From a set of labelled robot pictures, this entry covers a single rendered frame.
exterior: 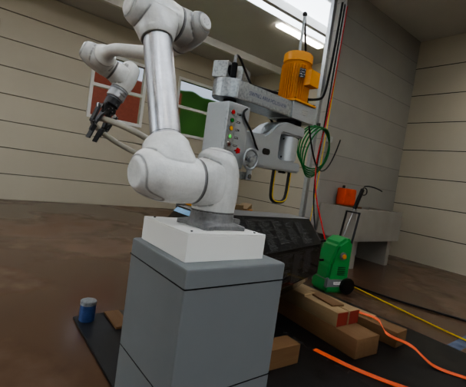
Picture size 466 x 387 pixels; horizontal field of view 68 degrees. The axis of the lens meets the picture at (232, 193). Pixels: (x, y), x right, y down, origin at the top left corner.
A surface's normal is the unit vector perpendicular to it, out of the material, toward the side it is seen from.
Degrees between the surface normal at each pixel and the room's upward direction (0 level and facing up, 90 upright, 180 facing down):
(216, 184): 90
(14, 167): 90
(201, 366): 90
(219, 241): 90
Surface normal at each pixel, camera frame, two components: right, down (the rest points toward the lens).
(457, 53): -0.78, -0.07
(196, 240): 0.61, 0.13
